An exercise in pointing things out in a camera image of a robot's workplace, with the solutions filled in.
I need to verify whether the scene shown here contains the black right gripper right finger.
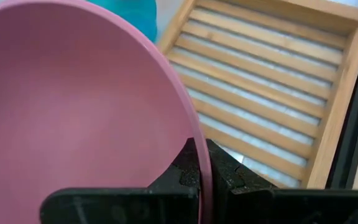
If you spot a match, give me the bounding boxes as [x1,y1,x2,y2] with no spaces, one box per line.
[206,139,278,195]

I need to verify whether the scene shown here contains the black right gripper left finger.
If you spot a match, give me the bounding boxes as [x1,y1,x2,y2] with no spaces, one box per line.
[147,138,202,191]

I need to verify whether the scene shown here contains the large light pink bowl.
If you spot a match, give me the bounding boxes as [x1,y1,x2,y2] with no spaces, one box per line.
[0,0,214,224]

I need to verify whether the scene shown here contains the small teal bowl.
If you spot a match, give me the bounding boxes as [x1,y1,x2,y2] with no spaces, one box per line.
[85,0,158,44]

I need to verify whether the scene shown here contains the wooden slatted shelf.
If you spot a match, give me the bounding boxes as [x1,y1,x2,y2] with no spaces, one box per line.
[157,0,358,190]

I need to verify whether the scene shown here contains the black aluminium table frame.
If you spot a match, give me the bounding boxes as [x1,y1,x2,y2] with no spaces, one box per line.
[326,26,358,190]

